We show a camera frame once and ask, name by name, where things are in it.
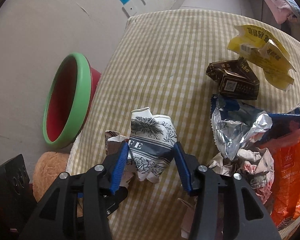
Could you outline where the large yellow snack bag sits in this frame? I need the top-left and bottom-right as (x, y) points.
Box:
(228, 24), (295, 91)

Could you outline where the small pink wrapper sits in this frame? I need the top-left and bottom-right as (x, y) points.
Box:
(104, 130), (136, 188)

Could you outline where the silver blue foil bag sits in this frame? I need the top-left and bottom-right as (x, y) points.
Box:
(211, 94), (300, 160)

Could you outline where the orange sausage bag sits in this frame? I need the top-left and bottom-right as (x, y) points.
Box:
(259, 129), (300, 226)

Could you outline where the red bin with green rim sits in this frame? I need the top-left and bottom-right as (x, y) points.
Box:
(43, 53), (101, 148)

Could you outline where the yellow checkered table cloth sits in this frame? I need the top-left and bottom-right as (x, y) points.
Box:
(67, 9), (300, 174)

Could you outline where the brown paper ball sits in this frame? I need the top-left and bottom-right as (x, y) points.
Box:
(209, 148), (275, 204)

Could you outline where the white wall socket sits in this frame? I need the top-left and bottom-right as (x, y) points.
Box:
(122, 3), (138, 18)

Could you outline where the black white paper cup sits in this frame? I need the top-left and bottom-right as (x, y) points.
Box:
(128, 107), (177, 184)

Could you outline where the dark brown wrapper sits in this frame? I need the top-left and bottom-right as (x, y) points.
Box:
(206, 57), (260, 100)

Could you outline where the orange plush cushion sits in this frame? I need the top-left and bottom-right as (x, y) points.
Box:
(32, 151), (83, 218)

